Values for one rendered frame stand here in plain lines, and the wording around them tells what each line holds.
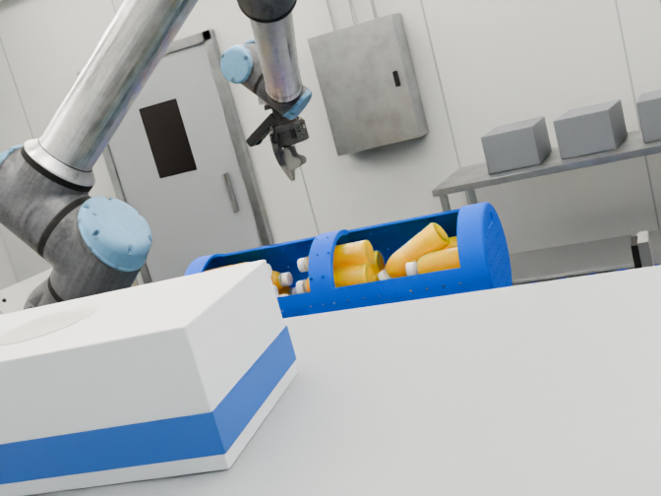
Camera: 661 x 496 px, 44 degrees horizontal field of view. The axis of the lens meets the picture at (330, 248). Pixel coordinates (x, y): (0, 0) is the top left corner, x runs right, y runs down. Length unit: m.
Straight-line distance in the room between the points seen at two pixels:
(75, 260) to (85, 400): 1.17
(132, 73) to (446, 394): 1.24
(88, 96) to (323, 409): 1.21
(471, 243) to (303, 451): 1.61
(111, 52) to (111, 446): 1.21
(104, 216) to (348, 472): 1.26
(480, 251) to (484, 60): 3.56
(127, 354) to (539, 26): 5.07
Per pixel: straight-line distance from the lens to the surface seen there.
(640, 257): 2.04
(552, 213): 5.55
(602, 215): 5.52
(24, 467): 0.47
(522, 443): 0.36
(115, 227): 1.58
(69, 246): 1.60
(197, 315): 0.40
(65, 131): 1.62
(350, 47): 5.48
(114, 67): 1.58
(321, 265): 2.13
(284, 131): 2.17
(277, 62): 1.79
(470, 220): 2.03
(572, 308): 0.51
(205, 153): 6.26
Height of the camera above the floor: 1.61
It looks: 11 degrees down
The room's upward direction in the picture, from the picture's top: 15 degrees counter-clockwise
